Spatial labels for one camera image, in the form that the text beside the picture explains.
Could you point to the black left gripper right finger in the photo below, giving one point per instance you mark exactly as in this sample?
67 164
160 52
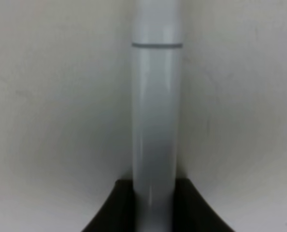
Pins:
191 213

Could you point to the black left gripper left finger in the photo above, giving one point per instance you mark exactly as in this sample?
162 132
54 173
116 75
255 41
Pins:
118 212

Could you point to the white pink-capped marker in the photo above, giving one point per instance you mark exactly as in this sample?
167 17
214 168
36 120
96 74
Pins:
156 46

